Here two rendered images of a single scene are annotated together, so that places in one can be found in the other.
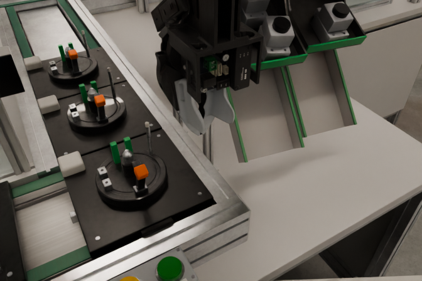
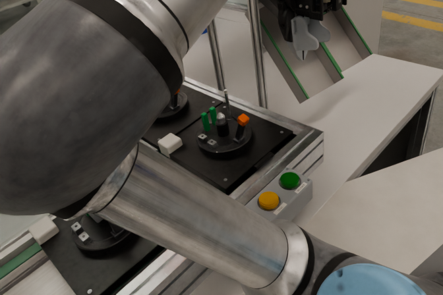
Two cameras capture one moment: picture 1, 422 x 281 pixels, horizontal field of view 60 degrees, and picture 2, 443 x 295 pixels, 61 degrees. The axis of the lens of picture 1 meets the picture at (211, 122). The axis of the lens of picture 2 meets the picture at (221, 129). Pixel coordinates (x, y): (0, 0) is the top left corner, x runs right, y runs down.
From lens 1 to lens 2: 0.35 m
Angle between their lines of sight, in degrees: 7
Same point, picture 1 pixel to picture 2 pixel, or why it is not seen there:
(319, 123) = (345, 61)
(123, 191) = (226, 145)
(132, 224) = (245, 164)
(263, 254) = (339, 165)
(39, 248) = not seen: hidden behind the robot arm
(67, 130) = not seen: hidden behind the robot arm
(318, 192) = (358, 116)
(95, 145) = (178, 128)
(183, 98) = (295, 31)
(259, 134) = (307, 79)
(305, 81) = not seen: hidden behind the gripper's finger
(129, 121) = (194, 105)
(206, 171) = (275, 119)
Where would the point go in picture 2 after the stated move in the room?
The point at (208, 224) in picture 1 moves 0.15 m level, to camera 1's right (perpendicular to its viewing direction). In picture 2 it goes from (299, 149) to (357, 130)
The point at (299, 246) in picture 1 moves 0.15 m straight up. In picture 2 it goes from (363, 152) to (368, 105)
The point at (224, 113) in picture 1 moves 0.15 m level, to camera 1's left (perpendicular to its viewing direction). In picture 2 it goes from (321, 35) to (238, 58)
